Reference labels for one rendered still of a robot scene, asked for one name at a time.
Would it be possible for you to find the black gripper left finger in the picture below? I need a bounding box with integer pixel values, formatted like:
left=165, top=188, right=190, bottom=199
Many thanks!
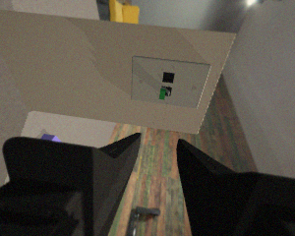
left=2, top=133, right=142, bottom=236

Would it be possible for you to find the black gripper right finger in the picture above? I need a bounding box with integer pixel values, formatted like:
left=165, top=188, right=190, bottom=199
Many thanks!
left=176, top=139, right=295, bottom=236

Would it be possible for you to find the beige panel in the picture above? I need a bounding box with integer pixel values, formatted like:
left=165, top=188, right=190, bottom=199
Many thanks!
left=0, top=10, right=236, bottom=135

